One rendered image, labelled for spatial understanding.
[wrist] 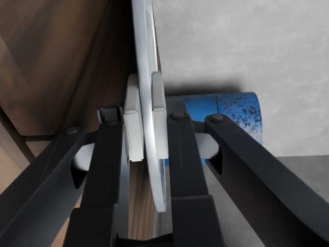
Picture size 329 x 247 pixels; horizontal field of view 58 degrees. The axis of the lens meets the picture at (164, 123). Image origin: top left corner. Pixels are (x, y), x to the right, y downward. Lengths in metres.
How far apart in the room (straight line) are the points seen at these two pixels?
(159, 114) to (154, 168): 0.06
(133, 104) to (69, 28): 0.05
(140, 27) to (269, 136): 3.24
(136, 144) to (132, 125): 0.01
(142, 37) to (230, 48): 2.33
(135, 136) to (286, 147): 3.48
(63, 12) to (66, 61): 0.02
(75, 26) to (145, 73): 0.05
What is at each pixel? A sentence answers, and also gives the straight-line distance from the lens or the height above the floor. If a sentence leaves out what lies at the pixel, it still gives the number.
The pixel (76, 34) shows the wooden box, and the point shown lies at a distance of 0.18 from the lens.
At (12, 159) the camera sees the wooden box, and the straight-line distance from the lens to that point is 0.17.
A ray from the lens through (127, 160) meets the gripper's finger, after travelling 0.15.
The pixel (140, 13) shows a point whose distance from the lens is 0.19.
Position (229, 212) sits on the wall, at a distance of 3.30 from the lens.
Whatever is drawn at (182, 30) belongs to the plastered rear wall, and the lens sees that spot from 2.38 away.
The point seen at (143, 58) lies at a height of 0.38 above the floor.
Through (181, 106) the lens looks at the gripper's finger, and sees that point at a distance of 0.17.
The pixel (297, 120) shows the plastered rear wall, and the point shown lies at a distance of 3.28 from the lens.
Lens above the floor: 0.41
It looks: 6 degrees down
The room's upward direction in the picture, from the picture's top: 87 degrees clockwise
